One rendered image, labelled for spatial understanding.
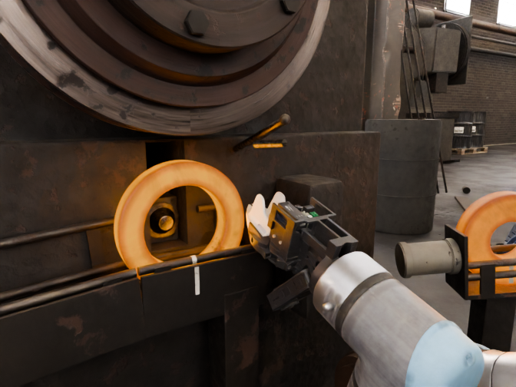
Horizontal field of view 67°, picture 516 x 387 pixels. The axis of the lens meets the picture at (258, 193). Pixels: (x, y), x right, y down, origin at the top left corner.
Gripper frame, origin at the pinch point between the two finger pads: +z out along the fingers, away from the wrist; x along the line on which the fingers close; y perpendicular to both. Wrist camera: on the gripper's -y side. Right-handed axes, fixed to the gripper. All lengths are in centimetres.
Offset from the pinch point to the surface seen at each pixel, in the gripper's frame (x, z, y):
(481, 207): -30.3, -18.8, 7.2
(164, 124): 15.9, -0.2, 15.2
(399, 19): -343, 273, 36
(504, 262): -31.8, -24.9, 0.4
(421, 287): -148, 40, -92
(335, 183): -12.7, -3.7, 5.9
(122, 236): 21.3, -2.3, 1.2
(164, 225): 12.8, 5.3, -3.3
